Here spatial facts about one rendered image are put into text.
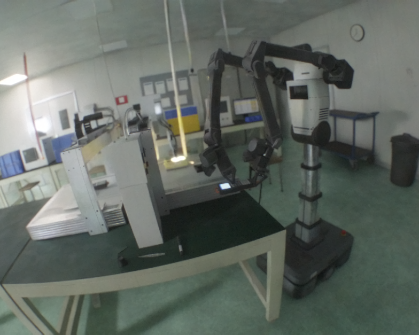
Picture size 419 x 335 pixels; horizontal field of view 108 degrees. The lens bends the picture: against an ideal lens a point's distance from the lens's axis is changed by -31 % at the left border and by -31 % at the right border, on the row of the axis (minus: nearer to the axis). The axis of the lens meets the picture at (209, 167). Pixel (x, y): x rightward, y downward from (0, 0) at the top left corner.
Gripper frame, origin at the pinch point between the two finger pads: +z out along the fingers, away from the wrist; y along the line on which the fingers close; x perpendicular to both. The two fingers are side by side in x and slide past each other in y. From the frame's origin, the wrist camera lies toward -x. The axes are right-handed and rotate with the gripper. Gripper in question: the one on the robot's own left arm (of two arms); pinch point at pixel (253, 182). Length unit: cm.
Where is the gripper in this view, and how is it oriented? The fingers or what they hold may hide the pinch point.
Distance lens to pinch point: 112.8
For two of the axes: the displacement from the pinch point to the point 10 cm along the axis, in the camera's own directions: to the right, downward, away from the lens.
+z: -3.7, 9.0, 2.2
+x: 9.2, 3.1, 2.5
